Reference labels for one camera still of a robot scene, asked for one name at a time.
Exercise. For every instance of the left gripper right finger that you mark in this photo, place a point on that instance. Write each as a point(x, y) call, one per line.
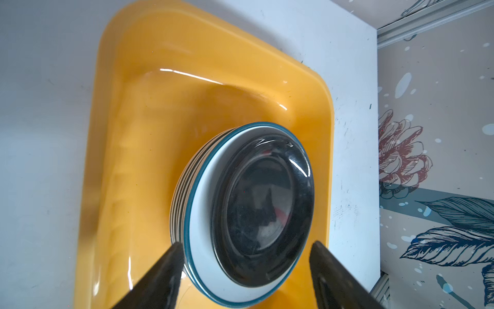
point(333, 285)

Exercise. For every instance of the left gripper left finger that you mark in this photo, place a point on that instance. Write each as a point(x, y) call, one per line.
point(159, 287)

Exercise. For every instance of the small black plate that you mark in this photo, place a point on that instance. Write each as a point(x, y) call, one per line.
point(262, 210)

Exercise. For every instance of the yellow plastic bin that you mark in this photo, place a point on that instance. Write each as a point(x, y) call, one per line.
point(169, 77)

